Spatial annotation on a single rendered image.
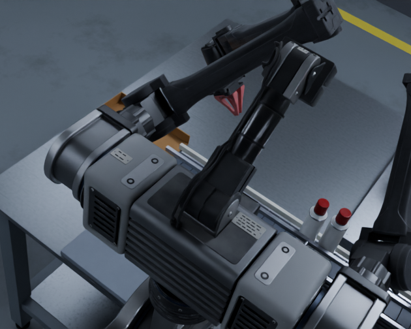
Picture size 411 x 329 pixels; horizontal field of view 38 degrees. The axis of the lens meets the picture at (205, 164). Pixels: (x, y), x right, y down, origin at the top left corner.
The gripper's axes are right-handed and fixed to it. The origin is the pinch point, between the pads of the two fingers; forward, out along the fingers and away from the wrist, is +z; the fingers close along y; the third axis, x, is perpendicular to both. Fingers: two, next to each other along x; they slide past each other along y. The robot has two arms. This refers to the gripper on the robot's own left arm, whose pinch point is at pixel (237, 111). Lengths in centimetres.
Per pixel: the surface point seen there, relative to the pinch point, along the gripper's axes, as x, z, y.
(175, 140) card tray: 38.4, 12.3, 9.2
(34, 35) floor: 210, -22, 93
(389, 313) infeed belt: -29, 62, -6
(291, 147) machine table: 14.5, 31.7, 35.6
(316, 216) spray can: -17.1, 30.5, -5.3
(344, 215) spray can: -24.3, 31.3, -3.2
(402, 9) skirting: 85, 71, 311
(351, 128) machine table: 5, 39, 61
